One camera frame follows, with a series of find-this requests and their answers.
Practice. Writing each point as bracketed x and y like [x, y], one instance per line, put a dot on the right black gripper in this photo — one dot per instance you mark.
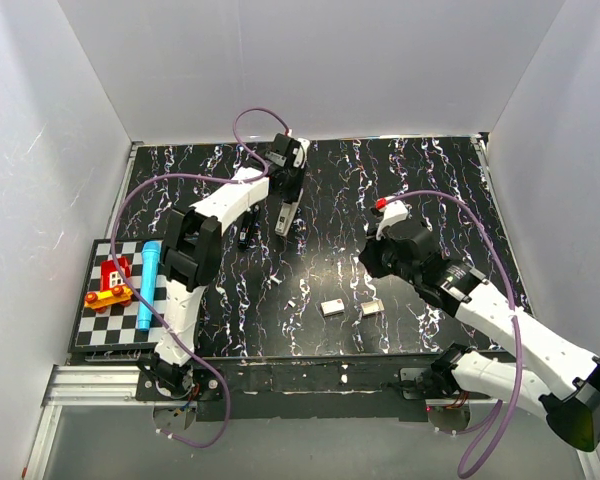
[369, 253]

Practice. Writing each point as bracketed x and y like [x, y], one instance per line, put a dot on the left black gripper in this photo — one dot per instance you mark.
[291, 195]

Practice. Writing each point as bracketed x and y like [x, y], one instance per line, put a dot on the black stapler magazine part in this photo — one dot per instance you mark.
[247, 228]

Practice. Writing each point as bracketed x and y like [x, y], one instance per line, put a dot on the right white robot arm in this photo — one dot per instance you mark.
[558, 380]

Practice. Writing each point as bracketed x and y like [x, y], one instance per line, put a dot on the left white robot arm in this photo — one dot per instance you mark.
[191, 251]

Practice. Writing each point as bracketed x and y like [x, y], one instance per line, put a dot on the open staple box tray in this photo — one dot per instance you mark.
[371, 308]

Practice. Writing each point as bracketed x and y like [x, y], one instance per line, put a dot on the white staple box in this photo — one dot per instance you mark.
[332, 307]

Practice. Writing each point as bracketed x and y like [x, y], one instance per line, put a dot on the blue toy block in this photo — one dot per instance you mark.
[150, 261]

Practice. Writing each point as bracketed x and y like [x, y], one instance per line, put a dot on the red toy house block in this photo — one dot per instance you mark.
[109, 275]

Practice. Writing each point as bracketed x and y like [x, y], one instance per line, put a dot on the orange toy car base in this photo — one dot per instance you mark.
[102, 300]

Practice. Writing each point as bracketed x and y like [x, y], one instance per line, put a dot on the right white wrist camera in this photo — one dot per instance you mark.
[391, 212]

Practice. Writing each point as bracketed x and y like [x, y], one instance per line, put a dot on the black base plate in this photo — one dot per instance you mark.
[324, 387]

